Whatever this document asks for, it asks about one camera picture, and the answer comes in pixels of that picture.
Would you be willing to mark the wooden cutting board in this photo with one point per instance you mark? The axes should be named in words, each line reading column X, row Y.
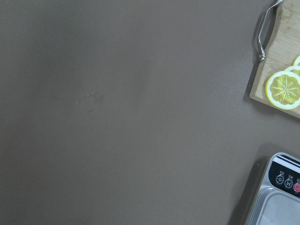
column 278, row 43

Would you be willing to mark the lemon slice upper left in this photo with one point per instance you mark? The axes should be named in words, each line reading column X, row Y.
column 296, row 61

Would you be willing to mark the silver digital kitchen scale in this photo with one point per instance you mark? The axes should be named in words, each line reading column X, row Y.
column 277, row 199

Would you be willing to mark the lemon slice middle left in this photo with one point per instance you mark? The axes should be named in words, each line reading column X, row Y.
column 294, row 69

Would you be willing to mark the lemon slice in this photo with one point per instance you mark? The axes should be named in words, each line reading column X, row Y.
column 282, row 90
column 294, row 69
column 296, row 61

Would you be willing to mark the lemon slice front left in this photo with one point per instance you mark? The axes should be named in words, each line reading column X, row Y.
column 282, row 90

